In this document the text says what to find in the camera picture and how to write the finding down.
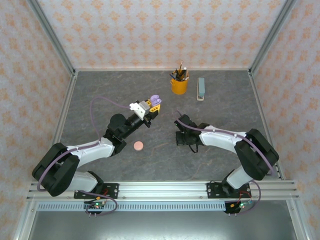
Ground purple earbud charging case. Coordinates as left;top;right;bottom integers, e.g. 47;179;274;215
150;94;163;106

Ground yellow pen cup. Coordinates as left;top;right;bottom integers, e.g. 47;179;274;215
170;74;190;95

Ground grey-blue stapler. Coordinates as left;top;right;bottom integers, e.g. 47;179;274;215
196;77;206;102

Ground grey metal panel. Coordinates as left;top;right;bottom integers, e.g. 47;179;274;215
27;211;298;240

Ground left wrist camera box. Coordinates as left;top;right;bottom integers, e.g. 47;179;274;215
128;99;151;121

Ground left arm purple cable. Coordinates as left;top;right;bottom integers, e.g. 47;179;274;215
36;96;132;216

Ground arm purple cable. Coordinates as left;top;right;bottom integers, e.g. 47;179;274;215
36;96;132;216
173;110;278;216

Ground aluminium back rail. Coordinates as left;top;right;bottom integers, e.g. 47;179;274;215
74;67;251;72

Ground aluminium mounting rail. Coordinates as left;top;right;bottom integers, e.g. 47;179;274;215
26;180;300;201

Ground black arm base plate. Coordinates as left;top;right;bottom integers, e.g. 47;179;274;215
206;181;251;200
73;183;120;200

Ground aluminium side rail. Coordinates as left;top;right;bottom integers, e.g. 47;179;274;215
49;71;79;151
248;69;286;181

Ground grey slotted cable duct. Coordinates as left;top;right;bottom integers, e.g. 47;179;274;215
36;201;227;212

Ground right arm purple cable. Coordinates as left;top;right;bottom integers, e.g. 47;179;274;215
173;110;278;216

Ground aluminium frame post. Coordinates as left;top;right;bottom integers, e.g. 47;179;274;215
248;0;298;76
26;0;77;76

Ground aluminium frame leg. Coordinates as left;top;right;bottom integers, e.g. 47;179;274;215
12;199;40;240
286;199;310;240

